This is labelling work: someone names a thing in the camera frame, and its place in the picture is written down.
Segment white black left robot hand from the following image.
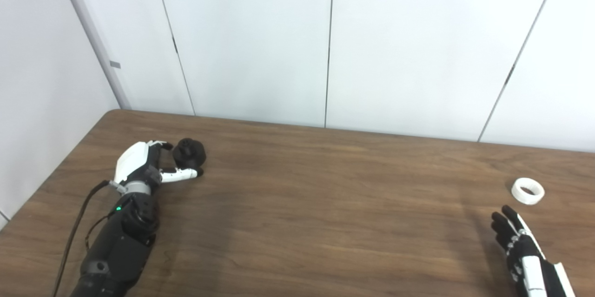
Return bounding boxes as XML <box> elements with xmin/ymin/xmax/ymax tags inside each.
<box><xmin>110</xmin><ymin>140</ymin><xmax>204</xmax><ymax>195</ymax></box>

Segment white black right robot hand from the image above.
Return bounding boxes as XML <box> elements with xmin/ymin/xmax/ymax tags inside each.
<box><xmin>491</xmin><ymin>205</ymin><xmax>577</xmax><ymax>297</ymax></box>

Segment round black plastic part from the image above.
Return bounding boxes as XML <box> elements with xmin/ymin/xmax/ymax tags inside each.
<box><xmin>172</xmin><ymin>138</ymin><xmax>207</xmax><ymax>170</ymax></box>

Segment white plastic ring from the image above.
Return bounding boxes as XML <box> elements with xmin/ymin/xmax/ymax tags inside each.
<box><xmin>511</xmin><ymin>178</ymin><xmax>545</xmax><ymax>205</ymax></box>

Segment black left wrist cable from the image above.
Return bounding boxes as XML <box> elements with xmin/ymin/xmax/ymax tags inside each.
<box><xmin>52</xmin><ymin>179</ymin><xmax>113</xmax><ymax>297</ymax></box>

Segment grey wall corner post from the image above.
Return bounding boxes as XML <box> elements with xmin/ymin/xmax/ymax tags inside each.
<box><xmin>53</xmin><ymin>0</ymin><xmax>132</xmax><ymax>111</ymax></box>

